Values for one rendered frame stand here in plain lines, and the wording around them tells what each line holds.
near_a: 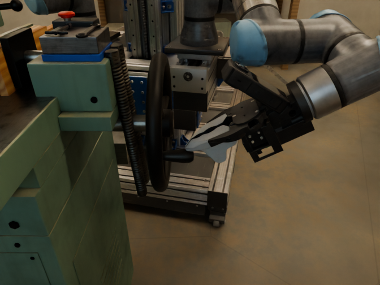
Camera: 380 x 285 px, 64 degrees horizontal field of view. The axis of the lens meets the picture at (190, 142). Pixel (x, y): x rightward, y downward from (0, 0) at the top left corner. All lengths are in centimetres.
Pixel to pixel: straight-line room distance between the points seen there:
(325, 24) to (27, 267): 67
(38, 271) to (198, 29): 91
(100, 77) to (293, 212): 131
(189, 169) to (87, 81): 102
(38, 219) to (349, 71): 53
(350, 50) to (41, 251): 60
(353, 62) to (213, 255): 108
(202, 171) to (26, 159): 110
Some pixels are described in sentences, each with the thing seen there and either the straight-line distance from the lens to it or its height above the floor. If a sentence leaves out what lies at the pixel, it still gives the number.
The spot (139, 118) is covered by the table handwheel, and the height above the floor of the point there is 83.
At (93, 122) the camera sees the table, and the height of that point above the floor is 86.
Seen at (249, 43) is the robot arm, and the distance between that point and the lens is 52.
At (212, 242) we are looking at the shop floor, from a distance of 145.
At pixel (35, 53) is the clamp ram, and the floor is 96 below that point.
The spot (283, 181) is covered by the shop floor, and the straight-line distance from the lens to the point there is 184.
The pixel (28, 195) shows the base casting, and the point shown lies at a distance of 54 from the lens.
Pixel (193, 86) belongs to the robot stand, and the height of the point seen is 71.
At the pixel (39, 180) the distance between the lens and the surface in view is 53.
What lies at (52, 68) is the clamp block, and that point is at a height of 95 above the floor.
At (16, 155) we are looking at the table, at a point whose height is 88.
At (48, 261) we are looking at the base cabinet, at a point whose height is 64.
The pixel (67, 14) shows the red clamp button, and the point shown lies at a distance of 64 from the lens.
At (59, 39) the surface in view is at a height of 100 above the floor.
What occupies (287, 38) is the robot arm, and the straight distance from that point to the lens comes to 54.
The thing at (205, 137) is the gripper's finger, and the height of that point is 85.
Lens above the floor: 112
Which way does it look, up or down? 32 degrees down
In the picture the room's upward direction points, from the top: straight up
